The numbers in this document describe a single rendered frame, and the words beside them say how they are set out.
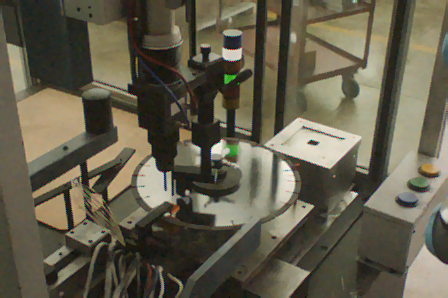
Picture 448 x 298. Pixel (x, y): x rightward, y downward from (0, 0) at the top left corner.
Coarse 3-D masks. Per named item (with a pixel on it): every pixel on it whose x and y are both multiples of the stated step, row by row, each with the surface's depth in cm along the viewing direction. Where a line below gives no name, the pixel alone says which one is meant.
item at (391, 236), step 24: (408, 168) 150; (384, 192) 142; (432, 192) 142; (384, 216) 135; (408, 216) 134; (360, 240) 142; (384, 240) 138; (408, 240) 135; (384, 264) 141; (408, 264) 141
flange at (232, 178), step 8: (224, 168) 135; (232, 168) 138; (224, 176) 134; (232, 176) 135; (240, 176) 135; (192, 184) 134; (200, 184) 132; (208, 184) 132; (216, 184) 132; (224, 184) 132; (232, 184) 132; (240, 184) 134; (208, 192) 131; (216, 192) 131; (224, 192) 132
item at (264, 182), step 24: (192, 144) 148; (216, 144) 148; (240, 144) 148; (144, 168) 139; (240, 168) 140; (264, 168) 140; (288, 168) 140; (144, 192) 131; (168, 192) 131; (192, 192) 132; (240, 192) 132; (264, 192) 132; (288, 192) 132; (192, 216) 125; (216, 216) 125; (240, 216) 125; (264, 216) 125
